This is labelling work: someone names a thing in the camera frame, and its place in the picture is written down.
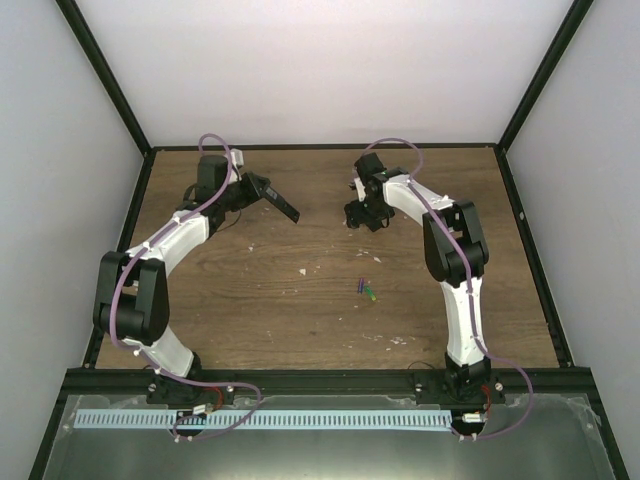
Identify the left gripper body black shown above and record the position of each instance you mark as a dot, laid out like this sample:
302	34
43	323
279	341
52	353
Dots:
240	200

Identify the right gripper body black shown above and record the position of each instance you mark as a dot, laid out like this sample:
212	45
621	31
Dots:
373	211

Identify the black remote control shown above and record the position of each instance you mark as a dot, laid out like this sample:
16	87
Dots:
280	203

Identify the green AAA battery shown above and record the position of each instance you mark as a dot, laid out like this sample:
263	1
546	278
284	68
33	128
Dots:
370	293

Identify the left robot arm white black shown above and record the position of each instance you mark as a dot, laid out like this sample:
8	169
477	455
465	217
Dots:
132	296

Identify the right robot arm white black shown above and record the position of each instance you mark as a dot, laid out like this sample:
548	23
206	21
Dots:
455	252

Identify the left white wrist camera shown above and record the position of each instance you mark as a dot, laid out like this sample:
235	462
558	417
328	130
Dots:
237	158

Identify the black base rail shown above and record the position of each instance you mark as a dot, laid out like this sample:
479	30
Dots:
425	386

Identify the light blue slotted cable duct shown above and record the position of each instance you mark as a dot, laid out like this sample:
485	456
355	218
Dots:
148	419

